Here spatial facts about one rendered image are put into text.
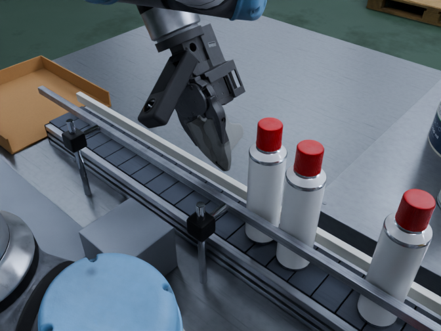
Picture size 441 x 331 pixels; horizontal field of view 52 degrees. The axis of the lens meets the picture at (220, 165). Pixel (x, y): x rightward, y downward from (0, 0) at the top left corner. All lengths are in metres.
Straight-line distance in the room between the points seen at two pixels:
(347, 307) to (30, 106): 0.86
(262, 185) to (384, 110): 0.60
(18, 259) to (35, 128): 0.68
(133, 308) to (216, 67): 0.38
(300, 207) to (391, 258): 0.12
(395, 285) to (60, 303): 0.37
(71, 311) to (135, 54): 1.05
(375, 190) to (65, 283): 0.56
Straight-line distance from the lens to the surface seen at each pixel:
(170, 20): 0.63
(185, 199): 0.77
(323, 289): 0.66
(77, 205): 0.87
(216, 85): 0.66
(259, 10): 0.51
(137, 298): 0.41
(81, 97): 1.02
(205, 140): 0.68
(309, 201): 0.57
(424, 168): 0.91
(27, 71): 1.34
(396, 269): 0.55
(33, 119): 1.13
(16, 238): 0.45
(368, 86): 1.25
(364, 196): 0.81
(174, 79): 0.62
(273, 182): 0.61
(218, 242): 0.70
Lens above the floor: 1.40
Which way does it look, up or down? 39 degrees down
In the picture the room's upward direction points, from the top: straight up
